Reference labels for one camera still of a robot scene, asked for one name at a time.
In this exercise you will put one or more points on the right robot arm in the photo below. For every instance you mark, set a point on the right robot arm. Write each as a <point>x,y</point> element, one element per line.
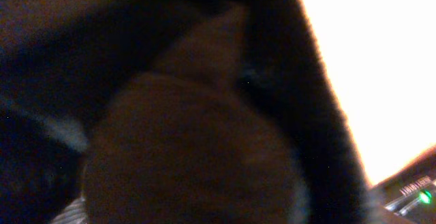
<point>409,195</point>

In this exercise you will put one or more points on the black t-shirt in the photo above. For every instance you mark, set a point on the black t-shirt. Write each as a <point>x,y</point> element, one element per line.
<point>171,111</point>

